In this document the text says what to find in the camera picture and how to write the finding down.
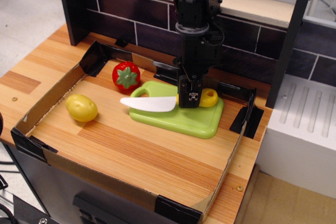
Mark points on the red toy tomato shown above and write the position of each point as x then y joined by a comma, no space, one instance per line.
126,75

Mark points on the white toy sink drainboard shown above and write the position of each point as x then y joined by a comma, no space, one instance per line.
299,143

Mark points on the black vertical post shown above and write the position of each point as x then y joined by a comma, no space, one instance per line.
286,51

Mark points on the yellow handled white toy knife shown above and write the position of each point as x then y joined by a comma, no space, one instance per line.
208,99

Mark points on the black shelf support panel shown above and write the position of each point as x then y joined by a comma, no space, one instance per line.
76,19

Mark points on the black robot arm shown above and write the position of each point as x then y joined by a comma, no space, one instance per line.
196,13

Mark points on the cardboard fence with black tape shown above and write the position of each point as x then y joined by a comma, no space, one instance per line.
114,169

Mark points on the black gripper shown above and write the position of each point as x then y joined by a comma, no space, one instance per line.
200,50

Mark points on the yellow toy potato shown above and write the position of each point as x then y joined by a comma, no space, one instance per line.
81,108

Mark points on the green plastic cutting board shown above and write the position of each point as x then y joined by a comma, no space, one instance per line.
200,122

